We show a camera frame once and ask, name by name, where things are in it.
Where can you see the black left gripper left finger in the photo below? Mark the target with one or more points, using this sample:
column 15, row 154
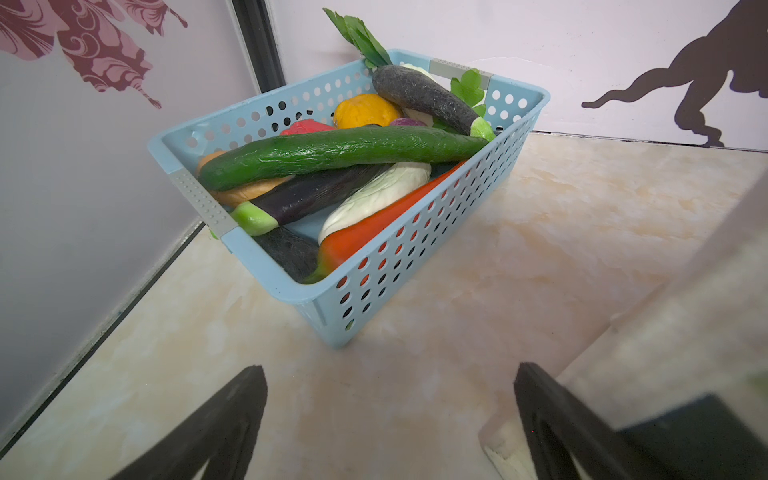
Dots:
column 217, row 440

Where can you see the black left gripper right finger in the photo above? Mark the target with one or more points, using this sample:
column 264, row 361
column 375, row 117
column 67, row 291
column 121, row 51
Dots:
column 566, row 438

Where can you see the long green cucumber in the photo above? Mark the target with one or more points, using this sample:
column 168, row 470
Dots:
column 283, row 156

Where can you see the dark purple eggplant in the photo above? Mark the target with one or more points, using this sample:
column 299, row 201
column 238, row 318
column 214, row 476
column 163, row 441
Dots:
column 458, row 108
column 302, row 196

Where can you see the green leafy vegetable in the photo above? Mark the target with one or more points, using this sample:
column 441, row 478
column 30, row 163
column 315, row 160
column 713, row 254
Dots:
column 360, row 36

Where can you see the dark purple eggplant back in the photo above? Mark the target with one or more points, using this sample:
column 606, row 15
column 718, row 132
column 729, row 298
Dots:
column 458, row 108

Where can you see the small purple onion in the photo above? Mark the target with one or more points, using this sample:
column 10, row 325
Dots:
column 406, row 121

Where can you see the white radish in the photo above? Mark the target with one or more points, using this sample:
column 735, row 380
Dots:
column 385, row 189

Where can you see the yellow bell pepper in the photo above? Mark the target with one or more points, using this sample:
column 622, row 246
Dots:
column 365, row 109

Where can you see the tan bread loaf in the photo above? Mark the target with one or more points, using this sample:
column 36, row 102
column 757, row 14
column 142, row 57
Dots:
column 246, row 192

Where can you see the red tomato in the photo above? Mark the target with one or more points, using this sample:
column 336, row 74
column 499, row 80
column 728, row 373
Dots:
column 306, row 126

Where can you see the dark purple eggplant front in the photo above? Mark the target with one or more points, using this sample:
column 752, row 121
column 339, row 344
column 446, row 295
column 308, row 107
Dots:
column 302, row 196

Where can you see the long red chili pepper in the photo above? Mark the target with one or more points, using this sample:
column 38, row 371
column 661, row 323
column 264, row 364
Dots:
column 338, row 247

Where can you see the beige canvas grocery bag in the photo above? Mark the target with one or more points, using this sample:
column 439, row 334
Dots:
column 682, row 376

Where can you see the light blue plastic basket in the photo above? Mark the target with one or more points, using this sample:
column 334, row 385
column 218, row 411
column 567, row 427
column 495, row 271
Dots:
column 338, row 306

